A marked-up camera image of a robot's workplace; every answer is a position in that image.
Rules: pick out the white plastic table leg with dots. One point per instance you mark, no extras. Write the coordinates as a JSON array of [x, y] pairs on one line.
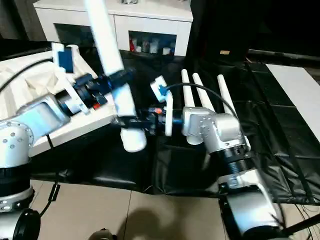
[[227, 97], [188, 92], [202, 95], [107, 40]]

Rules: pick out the white plastic table top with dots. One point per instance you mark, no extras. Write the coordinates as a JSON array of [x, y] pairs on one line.
[[30, 85]]

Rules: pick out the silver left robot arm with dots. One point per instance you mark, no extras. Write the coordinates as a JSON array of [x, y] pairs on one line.
[[25, 130]]

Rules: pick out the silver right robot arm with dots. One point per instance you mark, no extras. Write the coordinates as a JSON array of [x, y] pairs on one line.
[[225, 135]]

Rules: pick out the red bottle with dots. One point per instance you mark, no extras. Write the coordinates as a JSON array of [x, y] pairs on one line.
[[133, 46]]

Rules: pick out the black work mat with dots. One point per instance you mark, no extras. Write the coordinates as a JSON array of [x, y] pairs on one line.
[[175, 165]]

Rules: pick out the white cabinet with glass doors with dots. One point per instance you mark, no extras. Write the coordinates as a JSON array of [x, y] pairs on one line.
[[75, 12]]

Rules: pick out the small yellow box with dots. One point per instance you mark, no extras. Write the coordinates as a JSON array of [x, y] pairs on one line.
[[225, 51]]

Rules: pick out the white side table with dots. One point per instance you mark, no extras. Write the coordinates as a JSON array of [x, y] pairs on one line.
[[295, 95]]

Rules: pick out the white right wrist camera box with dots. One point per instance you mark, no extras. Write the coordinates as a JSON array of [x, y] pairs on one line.
[[160, 90]]

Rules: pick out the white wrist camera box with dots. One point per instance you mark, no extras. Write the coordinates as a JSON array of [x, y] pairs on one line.
[[160, 90], [65, 57]]

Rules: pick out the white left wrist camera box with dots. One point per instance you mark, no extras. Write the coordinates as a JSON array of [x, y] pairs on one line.
[[65, 57]]

